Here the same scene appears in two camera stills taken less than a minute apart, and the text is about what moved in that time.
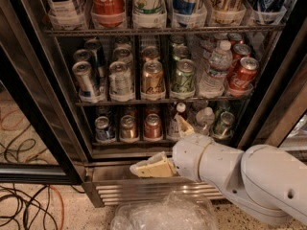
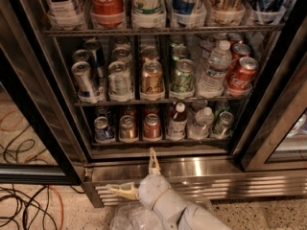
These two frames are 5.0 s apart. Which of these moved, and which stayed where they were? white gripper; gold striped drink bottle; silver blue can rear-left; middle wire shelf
Moved: white gripper
Stayed: middle wire shelf; silver blue can rear-left; gold striped drink bottle
